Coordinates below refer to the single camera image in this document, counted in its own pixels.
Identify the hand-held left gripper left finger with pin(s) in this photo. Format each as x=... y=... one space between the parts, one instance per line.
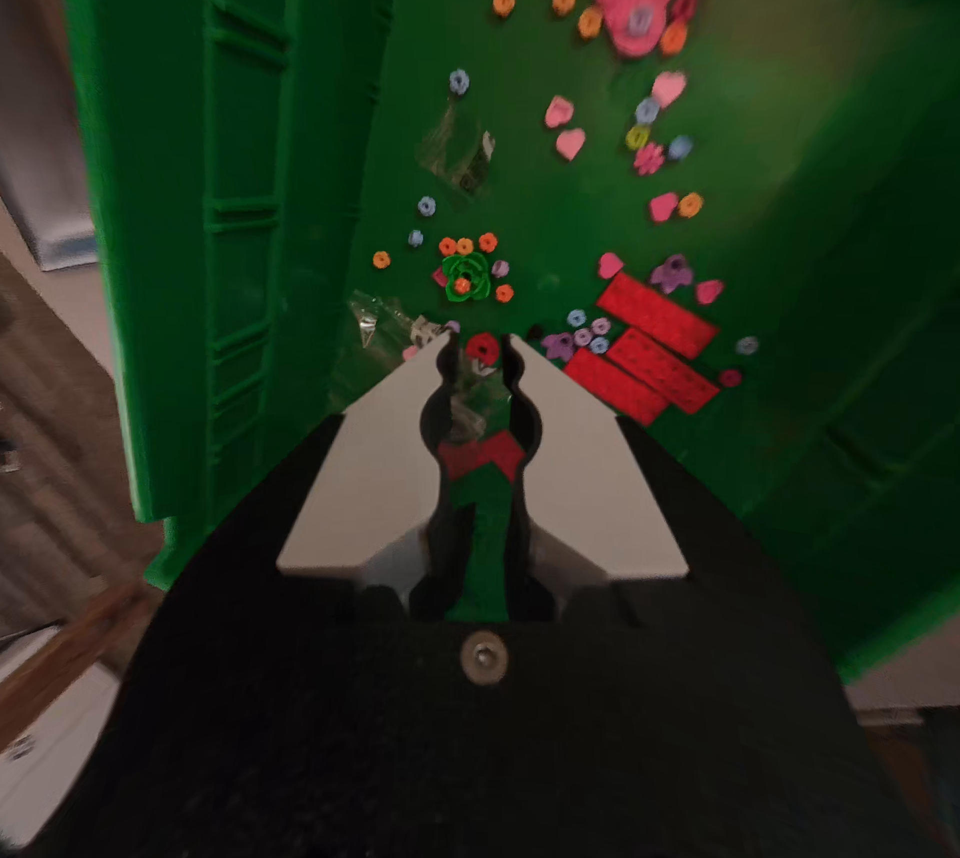
x=360 y=498

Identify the red round lego piece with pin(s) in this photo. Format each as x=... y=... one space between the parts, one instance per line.
x=482 y=347

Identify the green plastic bin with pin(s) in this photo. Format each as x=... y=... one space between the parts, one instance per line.
x=750 y=161

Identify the green lego leaf flower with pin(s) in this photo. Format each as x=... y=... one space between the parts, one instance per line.
x=466 y=277

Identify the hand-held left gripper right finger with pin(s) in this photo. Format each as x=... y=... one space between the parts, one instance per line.
x=600 y=498

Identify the red notched lego plate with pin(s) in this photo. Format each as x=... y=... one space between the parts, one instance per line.
x=480 y=457

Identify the red rectangular lego plate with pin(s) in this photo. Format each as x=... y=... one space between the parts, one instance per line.
x=667 y=372
x=656 y=314
x=611 y=386

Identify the white drawer cabinet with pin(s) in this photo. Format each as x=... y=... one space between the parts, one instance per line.
x=52 y=745

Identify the small clear plastic bag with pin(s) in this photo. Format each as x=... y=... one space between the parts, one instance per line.
x=390 y=333
x=454 y=150

